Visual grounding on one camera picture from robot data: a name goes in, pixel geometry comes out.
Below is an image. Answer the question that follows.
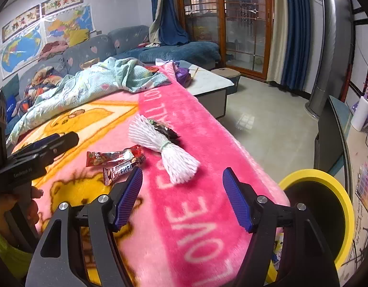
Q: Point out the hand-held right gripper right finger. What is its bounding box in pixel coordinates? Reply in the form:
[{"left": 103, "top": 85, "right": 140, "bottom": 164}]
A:
[{"left": 222, "top": 167, "right": 341, "bottom": 287}]

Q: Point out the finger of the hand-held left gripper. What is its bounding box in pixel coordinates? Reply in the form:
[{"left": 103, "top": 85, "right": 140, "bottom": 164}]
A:
[
  {"left": 37, "top": 132, "right": 80, "bottom": 163},
  {"left": 11, "top": 134, "right": 61, "bottom": 156}
]

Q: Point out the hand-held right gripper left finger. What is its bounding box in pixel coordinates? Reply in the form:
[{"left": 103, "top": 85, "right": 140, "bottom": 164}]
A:
[{"left": 26, "top": 167, "right": 143, "bottom": 287}]

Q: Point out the brown and white snack wrapper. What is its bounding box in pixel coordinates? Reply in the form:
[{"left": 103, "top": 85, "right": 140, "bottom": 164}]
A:
[{"left": 103, "top": 155, "right": 146, "bottom": 186}]

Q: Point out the red snack wrapper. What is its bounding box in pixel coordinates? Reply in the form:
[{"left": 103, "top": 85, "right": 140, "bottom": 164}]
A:
[{"left": 86, "top": 145, "right": 143, "bottom": 168}]

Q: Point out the yellow-rimmed black trash bin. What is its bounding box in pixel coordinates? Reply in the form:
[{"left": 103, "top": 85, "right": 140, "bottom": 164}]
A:
[{"left": 266, "top": 169, "right": 355, "bottom": 284}]

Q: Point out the green-sleeved left forearm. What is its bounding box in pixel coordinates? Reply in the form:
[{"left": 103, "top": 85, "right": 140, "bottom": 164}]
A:
[{"left": 0, "top": 221, "right": 35, "bottom": 281}]

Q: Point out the person's left hand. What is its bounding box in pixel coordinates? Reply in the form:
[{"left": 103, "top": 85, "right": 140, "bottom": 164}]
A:
[{"left": 0, "top": 186, "right": 42, "bottom": 234}]

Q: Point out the pink printed blanket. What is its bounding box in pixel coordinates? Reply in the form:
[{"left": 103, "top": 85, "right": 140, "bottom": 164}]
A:
[{"left": 11, "top": 63, "right": 292, "bottom": 287}]

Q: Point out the white foam fruit net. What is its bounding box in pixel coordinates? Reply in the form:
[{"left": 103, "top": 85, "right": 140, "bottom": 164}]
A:
[{"left": 128, "top": 114, "right": 201, "bottom": 184}]

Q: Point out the light blue printed cloth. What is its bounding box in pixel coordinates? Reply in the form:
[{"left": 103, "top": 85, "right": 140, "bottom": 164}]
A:
[{"left": 6, "top": 57, "right": 172, "bottom": 145}]

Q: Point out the colourful clothes pile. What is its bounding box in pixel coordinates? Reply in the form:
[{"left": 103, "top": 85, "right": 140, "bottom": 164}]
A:
[{"left": 21, "top": 67, "right": 65, "bottom": 108}]

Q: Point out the dark snack wrapper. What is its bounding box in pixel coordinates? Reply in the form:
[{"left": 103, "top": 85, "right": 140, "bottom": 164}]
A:
[{"left": 146, "top": 118, "right": 181, "bottom": 140}]

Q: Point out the pink clothes pile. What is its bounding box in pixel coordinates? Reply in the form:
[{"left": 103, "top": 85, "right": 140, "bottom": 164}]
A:
[{"left": 42, "top": 40, "right": 69, "bottom": 62}]

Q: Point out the world map poster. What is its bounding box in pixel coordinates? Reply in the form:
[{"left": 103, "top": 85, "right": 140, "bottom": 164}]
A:
[{"left": 0, "top": 25, "right": 44, "bottom": 80}]

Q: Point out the blue-grey sofa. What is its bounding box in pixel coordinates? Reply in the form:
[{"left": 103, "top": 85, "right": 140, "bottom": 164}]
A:
[{"left": 0, "top": 25, "right": 220, "bottom": 132}]

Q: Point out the long tv cabinet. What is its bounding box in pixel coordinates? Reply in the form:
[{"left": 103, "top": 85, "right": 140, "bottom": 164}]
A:
[{"left": 314, "top": 96, "right": 368, "bottom": 276}]

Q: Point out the country map poster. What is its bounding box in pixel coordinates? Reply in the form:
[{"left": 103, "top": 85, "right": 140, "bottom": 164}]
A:
[{"left": 43, "top": 4, "right": 93, "bottom": 44}]

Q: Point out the white-topped coffee table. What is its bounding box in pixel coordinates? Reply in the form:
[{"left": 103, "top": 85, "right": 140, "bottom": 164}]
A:
[{"left": 172, "top": 60, "right": 228, "bottom": 121}]

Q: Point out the framed calligraphy scroll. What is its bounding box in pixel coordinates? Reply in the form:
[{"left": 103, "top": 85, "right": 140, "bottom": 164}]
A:
[
  {"left": 40, "top": 0, "right": 83, "bottom": 15},
  {"left": 1, "top": 4, "right": 41, "bottom": 42}
]

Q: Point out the round stool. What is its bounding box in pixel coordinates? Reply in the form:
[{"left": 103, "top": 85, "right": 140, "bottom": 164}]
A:
[{"left": 211, "top": 67, "right": 241, "bottom": 94}]

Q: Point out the colourful bead box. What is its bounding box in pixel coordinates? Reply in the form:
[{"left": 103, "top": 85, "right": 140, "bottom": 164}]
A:
[{"left": 355, "top": 163, "right": 368, "bottom": 208}]

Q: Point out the purple bag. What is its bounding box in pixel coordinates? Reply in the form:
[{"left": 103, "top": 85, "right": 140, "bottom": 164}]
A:
[{"left": 173, "top": 61, "right": 192, "bottom": 87}]

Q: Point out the white vase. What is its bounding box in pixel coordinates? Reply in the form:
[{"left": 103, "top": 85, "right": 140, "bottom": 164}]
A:
[{"left": 351, "top": 96, "right": 368, "bottom": 132}]

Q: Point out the grey tower air conditioner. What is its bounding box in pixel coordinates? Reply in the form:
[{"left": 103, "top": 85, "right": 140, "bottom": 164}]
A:
[{"left": 305, "top": 0, "right": 356, "bottom": 120}]

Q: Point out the blue curtain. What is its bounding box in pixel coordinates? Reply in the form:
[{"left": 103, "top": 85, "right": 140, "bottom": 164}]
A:
[
  {"left": 266, "top": 0, "right": 314, "bottom": 92},
  {"left": 148, "top": 0, "right": 190, "bottom": 47}
]

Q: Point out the wooden-framed glass door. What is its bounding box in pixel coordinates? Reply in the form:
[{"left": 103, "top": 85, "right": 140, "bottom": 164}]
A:
[{"left": 175, "top": 0, "right": 275, "bottom": 80}]

